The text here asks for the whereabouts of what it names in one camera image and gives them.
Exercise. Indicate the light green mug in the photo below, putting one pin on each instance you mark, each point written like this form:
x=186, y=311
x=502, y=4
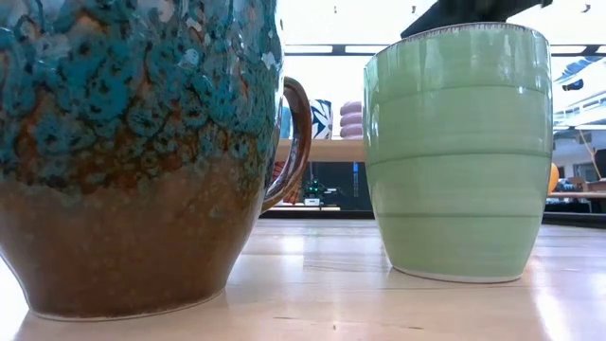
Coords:
x=459, y=166

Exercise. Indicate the ribbed lilac mug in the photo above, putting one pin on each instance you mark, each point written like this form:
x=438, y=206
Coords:
x=351, y=118

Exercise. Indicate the black aluminium table frame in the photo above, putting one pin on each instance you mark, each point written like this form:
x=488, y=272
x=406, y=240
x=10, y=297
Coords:
x=577, y=219

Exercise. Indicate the wooden shelf black legs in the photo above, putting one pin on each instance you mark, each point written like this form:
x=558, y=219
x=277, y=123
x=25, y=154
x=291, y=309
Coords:
x=331, y=150

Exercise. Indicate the orange yellow mug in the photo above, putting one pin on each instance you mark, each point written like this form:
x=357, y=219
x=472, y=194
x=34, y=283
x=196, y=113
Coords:
x=554, y=179

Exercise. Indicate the brown blue glazed mug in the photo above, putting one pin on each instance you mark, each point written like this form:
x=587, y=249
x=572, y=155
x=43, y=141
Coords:
x=118, y=189

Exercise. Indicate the white blue patterned mug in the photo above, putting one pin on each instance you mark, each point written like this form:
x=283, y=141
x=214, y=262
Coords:
x=322, y=118

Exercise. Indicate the wooden background desk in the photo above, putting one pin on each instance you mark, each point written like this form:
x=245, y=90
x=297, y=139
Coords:
x=577, y=194

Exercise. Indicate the black background cabinet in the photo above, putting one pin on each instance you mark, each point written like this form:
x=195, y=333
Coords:
x=341, y=175

